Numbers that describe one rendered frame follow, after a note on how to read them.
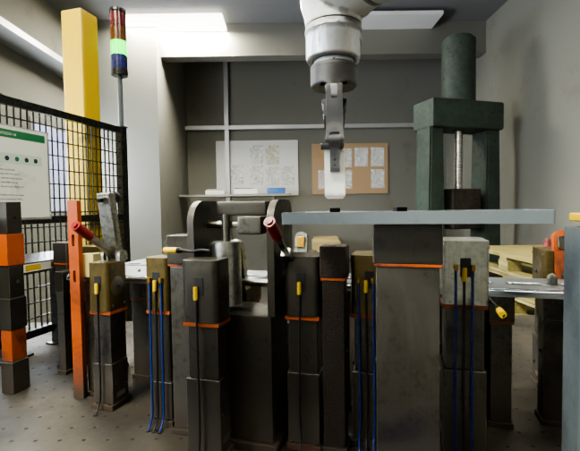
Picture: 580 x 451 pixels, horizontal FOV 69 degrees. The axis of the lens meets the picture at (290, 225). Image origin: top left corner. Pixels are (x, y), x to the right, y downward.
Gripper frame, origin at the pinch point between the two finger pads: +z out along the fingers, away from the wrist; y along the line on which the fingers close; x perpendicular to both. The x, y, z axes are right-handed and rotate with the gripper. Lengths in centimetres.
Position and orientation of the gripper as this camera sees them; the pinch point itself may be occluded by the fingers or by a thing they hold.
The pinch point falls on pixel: (335, 191)
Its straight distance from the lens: 68.8
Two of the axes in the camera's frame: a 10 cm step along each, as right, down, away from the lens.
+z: 0.2, 10.0, 0.4
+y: 1.1, -0.4, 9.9
